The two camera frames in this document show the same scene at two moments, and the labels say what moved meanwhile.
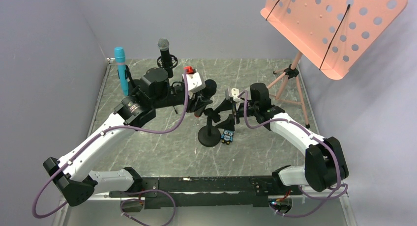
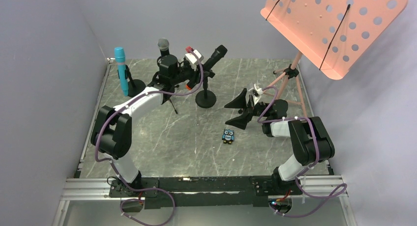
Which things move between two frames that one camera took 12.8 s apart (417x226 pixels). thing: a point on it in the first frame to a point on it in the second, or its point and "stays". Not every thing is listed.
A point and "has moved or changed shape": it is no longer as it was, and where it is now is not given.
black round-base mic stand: x=209 y=136 has moved or changed shape
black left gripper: x=202 y=100 to x=198 y=70
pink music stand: x=332 y=29 stays
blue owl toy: x=227 y=137 stays
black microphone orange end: x=209 y=88 to x=219 y=52
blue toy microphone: x=120 y=58 stays
